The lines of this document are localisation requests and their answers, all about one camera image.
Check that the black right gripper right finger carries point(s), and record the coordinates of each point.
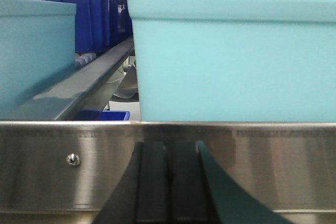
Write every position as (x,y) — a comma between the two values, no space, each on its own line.
(202,192)

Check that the steel shelf divider rail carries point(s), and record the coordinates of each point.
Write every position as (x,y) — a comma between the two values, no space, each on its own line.
(65,99)

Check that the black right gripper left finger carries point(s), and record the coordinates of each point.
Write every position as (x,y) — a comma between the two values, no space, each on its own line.
(141,196)

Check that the rail screw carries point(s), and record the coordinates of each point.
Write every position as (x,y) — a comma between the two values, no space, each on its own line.
(73,159)

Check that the small dark blue bin below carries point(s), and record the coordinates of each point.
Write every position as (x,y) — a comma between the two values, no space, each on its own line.
(104,115)

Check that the light blue bin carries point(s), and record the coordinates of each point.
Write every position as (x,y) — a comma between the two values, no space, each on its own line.
(37,48)
(235,60)

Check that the steel shelf front rail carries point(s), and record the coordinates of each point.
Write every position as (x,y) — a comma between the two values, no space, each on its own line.
(288,167)

